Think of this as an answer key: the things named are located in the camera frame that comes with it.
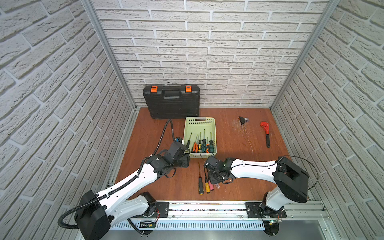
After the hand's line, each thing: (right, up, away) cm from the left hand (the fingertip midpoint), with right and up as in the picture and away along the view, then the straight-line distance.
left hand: (190, 156), depth 79 cm
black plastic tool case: (-14, +33, +24) cm, 43 cm away
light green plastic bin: (+2, +16, +28) cm, 32 cm away
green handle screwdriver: (+8, +4, +18) cm, 20 cm away
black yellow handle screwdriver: (+5, +3, +16) cm, 17 cm away
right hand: (+14, -15, +5) cm, 21 cm away
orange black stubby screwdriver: (+11, +2, +16) cm, 19 cm away
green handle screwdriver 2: (+13, +3, +17) cm, 22 cm away
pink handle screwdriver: (+11, -17, +1) cm, 20 cm away
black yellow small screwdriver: (-2, +5, +20) cm, 21 cm away
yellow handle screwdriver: (+9, -17, +2) cm, 19 cm away
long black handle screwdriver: (+6, -16, +1) cm, 17 cm away
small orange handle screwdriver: (+4, +2, +15) cm, 16 cm away
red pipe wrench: (+55, +15, +28) cm, 63 cm away
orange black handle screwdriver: (+2, +2, +16) cm, 16 cm away
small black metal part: (+38, +20, +31) cm, 53 cm away
